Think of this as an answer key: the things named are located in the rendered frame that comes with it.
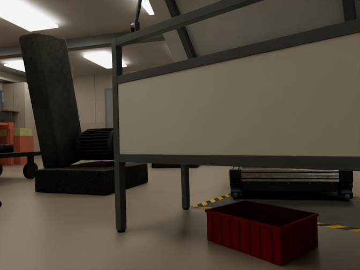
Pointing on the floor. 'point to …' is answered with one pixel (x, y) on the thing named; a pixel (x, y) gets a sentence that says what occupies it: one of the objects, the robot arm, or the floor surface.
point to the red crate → (263, 230)
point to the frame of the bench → (306, 163)
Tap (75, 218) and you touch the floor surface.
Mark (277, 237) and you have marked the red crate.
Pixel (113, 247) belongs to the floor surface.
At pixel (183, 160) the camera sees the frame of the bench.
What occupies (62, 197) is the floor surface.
